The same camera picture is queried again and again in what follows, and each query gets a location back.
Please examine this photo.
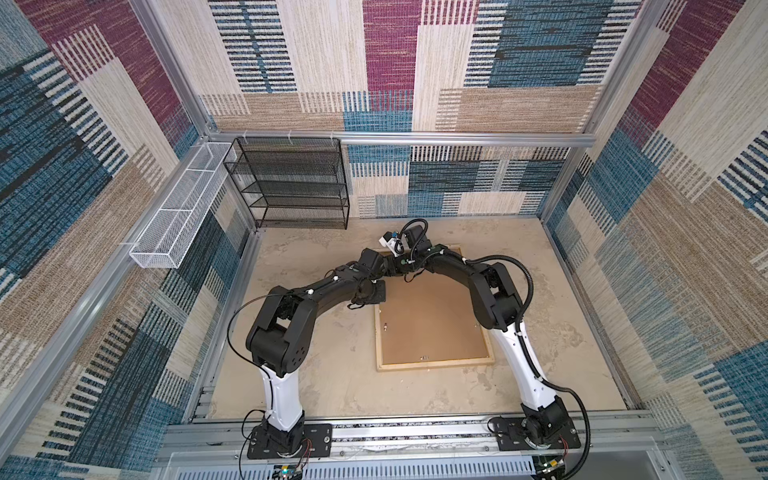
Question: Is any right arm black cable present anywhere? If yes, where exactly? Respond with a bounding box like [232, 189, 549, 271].
[395, 218, 593, 480]

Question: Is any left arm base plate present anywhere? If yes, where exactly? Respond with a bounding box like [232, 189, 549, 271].
[246, 422, 333, 460]

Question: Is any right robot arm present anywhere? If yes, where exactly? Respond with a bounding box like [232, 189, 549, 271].
[379, 222, 570, 449]

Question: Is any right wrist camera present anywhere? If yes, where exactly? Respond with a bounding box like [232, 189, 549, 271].
[379, 231, 407, 257]

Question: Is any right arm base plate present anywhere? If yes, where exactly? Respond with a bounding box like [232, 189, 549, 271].
[486, 415, 582, 451]

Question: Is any wooden picture frame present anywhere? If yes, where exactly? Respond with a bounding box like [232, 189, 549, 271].
[374, 244, 497, 372]

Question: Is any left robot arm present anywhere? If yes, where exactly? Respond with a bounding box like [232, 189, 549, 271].
[245, 248, 396, 456]

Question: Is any aluminium front rail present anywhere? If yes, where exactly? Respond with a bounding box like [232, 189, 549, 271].
[150, 410, 683, 479]

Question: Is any brown cardboard backing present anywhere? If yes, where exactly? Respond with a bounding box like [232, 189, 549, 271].
[380, 248, 490, 365]

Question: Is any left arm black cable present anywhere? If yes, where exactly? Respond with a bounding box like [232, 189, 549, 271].
[225, 290, 319, 480]

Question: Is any white mesh wall basket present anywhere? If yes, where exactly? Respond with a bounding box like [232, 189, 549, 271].
[130, 142, 231, 269]

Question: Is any black wire shelf rack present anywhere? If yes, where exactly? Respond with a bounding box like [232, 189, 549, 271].
[223, 137, 351, 229]

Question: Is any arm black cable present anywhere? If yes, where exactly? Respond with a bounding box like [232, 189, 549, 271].
[225, 290, 319, 480]
[395, 218, 593, 480]

